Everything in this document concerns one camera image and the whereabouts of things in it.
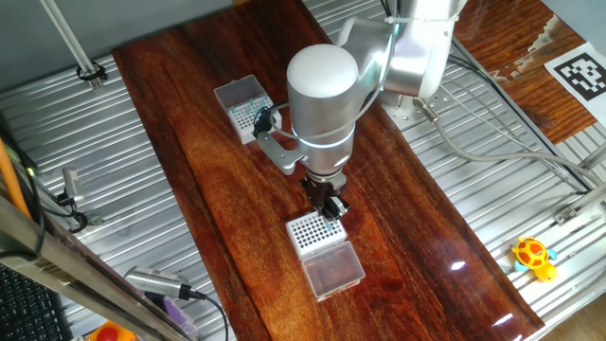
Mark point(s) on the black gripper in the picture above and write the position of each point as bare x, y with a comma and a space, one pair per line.
322, 188

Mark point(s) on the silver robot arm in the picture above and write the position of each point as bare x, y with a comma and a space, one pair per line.
322, 95

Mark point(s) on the white pipette tip holder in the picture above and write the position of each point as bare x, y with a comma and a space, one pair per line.
331, 270
239, 92

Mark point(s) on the purple pipette tip box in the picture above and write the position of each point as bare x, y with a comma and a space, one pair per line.
182, 317

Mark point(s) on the large brown wooden board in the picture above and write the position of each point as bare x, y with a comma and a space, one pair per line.
237, 189

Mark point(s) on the yellow orange toy turtle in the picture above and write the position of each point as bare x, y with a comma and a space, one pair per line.
532, 256

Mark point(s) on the worn brown wooden board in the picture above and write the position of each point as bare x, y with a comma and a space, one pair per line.
544, 104

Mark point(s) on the orange box red button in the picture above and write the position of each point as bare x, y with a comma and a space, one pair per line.
109, 333

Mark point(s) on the black pole clamp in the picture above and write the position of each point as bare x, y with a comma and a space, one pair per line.
92, 75

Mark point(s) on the white fiducial tag paper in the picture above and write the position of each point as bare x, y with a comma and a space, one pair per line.
582, 76

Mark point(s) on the aluminium pole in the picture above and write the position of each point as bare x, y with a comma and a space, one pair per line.
71, 42

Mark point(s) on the black keyboard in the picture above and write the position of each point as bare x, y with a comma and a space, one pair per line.
28, 308

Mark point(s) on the orange tube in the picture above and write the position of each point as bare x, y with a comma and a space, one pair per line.
12, 184

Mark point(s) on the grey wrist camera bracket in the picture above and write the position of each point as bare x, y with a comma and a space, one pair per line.
279, 154

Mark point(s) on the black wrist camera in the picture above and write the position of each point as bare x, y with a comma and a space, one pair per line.
261, 124

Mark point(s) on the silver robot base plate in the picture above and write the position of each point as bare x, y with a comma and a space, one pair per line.
440, 102

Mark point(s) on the silver depth camera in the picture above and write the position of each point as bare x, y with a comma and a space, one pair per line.
156, 282

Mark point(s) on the aluminium profile bracket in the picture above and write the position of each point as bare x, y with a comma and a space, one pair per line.
582, 203

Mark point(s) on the small silver mounted camera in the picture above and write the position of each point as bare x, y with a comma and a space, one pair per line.
72, 184

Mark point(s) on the steel frame beam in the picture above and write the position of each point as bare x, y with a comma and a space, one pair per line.
71, 270

